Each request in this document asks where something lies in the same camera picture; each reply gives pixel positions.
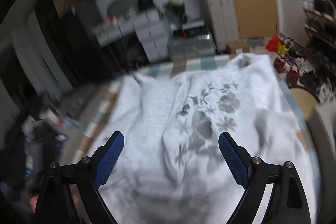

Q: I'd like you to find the red and yellow toy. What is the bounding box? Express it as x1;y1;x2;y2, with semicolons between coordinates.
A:
265;36;290;55

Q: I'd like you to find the silver suitcase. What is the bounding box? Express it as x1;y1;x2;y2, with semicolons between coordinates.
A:
167;34;216;61

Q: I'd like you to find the red shoe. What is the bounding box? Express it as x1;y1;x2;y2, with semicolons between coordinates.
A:
273;57;286;74
286;67;300;86

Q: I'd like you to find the round beige stool black rim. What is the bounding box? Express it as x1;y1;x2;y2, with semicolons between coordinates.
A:
289;86;320;121

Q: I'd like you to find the white drawer cabinet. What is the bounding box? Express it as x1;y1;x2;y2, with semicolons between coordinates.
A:
93;9;171;63

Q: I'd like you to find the plaid blue brown bedsheet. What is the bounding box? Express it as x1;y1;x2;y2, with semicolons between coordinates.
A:
72;54;320;162

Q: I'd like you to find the white tall locker cabinet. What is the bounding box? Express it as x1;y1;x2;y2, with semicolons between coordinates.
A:
205;0;239;52

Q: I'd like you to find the light grey hoodie sweatshirt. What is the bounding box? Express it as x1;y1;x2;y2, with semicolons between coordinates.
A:
91;54;317;223

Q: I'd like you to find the cardboard box on floor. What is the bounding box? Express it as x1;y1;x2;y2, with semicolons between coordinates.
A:
227;40;250;55

